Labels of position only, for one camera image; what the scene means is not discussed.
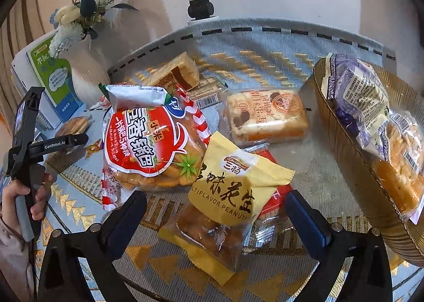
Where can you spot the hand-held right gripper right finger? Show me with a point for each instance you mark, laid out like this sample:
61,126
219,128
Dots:
306,222

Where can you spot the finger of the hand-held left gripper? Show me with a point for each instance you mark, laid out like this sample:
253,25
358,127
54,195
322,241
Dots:
63,144

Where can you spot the purple white snack packet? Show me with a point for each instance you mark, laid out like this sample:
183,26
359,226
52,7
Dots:
354,90

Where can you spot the person's left forearm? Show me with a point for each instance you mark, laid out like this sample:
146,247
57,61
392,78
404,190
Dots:
13,255

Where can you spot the small clear biscuit packet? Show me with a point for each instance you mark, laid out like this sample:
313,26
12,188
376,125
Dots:
71,127

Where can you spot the white ceramic vase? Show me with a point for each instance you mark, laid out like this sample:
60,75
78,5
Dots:
86,76

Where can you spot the clear packet of orange crisps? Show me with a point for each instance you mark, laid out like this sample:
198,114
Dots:
397,173

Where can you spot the red white rice cracker bag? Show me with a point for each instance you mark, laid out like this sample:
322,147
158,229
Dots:
145,143

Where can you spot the clear packet of toast bread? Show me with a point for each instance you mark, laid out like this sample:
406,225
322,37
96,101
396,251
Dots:
172,73

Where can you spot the clear packet with barcode label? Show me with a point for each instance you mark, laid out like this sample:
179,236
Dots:
208,93

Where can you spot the green white box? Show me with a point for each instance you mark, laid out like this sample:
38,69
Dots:
43,70

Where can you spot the blue white artificial flowers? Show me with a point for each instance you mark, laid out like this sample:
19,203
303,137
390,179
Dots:
89,4

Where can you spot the person's left hand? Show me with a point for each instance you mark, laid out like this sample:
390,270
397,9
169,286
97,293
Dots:
18,194

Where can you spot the yellow peanut packet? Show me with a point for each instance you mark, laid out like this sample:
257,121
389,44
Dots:
225,189

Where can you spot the small red white packet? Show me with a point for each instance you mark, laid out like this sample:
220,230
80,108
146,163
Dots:
101,101

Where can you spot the flat red packet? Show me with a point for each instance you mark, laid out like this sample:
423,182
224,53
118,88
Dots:
275,196

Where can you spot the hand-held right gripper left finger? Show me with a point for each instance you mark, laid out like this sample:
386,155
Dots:
127,222

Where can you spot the clear packet of orange cake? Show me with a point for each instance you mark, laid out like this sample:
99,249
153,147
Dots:
265,116

